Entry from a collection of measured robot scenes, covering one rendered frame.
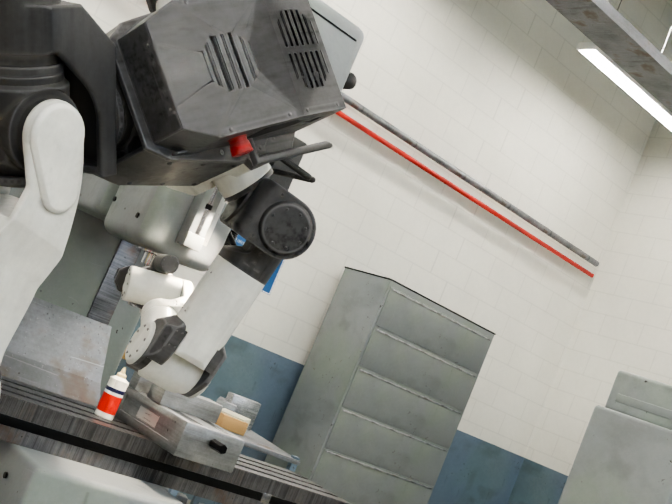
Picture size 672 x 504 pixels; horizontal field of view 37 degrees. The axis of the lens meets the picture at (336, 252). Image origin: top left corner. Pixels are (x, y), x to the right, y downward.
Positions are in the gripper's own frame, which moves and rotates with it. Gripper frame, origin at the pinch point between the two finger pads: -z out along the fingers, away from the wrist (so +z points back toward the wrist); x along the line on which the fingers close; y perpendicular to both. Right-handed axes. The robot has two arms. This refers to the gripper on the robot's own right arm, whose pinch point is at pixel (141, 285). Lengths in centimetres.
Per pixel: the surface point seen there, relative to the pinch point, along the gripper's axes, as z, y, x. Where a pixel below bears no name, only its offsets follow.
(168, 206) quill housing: 10.7, -16.2, 2.9
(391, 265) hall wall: -530, -101, -254
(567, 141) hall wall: -572, -276, -383
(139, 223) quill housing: 10.3, -10.9, 6.7
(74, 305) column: -36.7, 9.8, 7.2
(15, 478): 23.0, 40.1, 10.1
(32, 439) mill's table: 15.0, 34.1, 9.2
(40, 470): 28.2, 36.4, 7.3
